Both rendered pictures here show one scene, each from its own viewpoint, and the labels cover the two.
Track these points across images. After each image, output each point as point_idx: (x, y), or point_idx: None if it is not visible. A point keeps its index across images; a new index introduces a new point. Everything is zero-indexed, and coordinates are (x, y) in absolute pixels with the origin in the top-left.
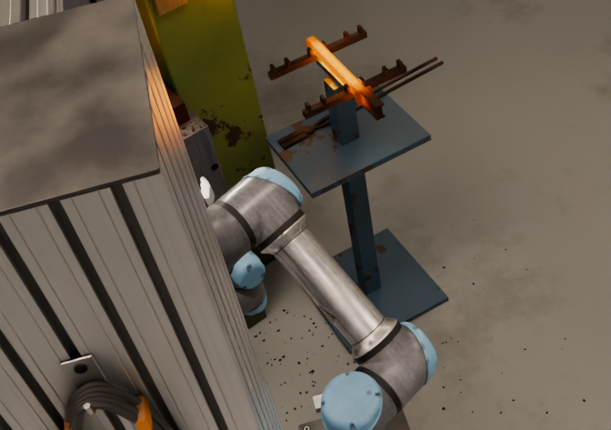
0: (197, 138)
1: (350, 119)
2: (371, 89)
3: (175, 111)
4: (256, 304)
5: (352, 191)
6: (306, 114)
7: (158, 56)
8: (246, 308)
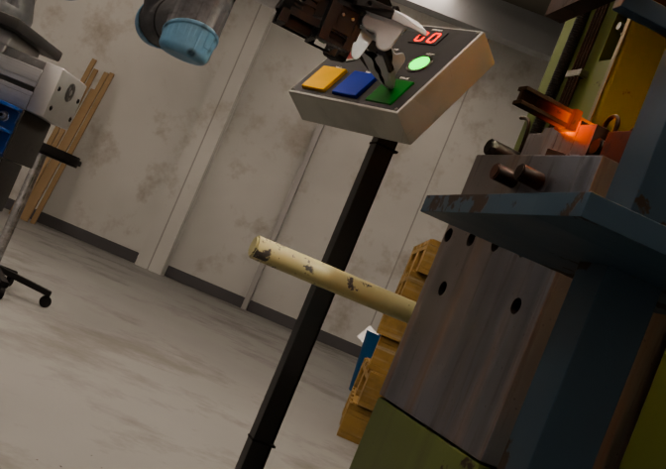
0: (580, 169)
1: (636, 164)
2: None
3: (625, 138)
4: (167, 17)
5: (513, 433)
6: (551, 1)
7: None
8: (165, 8)
